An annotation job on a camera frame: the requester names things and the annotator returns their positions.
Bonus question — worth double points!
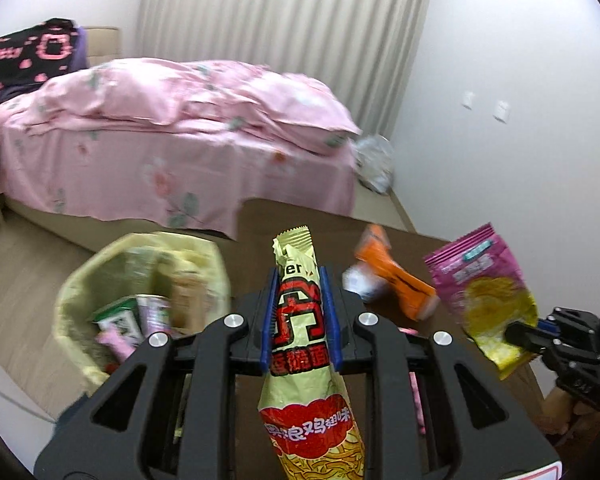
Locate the black pink printed blanket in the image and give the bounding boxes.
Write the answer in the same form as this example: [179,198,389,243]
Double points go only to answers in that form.
[0,17,81,99]

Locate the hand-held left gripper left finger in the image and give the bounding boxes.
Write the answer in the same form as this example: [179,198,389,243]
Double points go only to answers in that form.
[34,266,283,480]

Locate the white plastic bag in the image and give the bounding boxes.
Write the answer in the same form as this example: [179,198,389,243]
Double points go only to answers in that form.
[355,134,396,195]

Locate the yellow red noodle snack packet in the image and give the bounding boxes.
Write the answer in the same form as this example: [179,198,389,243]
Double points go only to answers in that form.
[257,225,369,480]

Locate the white green packet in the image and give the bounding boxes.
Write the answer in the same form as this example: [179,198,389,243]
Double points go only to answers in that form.
[91,296,145,349]

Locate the pink white packet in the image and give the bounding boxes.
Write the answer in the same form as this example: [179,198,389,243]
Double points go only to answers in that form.
[96,331,137,362]

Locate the pink yellow snack packet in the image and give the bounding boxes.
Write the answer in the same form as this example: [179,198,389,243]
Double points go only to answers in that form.
[424,222,540,380]

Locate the pink floral duvet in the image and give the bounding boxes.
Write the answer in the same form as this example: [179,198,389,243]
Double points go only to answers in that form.
[0,57,365,155]

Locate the orange snack packet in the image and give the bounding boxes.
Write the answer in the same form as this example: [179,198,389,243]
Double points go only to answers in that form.
[342,224,440,322]

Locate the thin pink packet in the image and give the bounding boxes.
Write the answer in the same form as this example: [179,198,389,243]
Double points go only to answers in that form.
[397,327,428,436]

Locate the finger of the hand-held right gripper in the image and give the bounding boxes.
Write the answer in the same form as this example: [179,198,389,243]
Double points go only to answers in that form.
[536,307,600,337]
[504,321,549,357]

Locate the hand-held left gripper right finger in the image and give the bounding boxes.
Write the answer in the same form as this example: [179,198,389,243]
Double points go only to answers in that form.
[319,265,561,480]

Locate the trash bin with yellow bag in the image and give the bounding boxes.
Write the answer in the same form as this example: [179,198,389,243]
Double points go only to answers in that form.
[52,231,233,411]

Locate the white pleated curtain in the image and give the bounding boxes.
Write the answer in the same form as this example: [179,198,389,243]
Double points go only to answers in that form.
[135,0,436,136]

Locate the bed with pink floral sheet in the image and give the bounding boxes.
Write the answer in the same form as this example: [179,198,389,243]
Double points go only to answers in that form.
[0,105,359,256]

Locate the person's right hand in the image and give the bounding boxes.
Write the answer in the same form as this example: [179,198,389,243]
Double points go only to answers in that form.
[540,385,599,436]

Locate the beige headboard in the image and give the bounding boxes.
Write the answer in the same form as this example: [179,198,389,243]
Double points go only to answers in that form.
[77,26,124,69]

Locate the purple pillow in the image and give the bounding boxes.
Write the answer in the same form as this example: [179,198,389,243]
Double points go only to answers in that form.
[70,27,91,74]

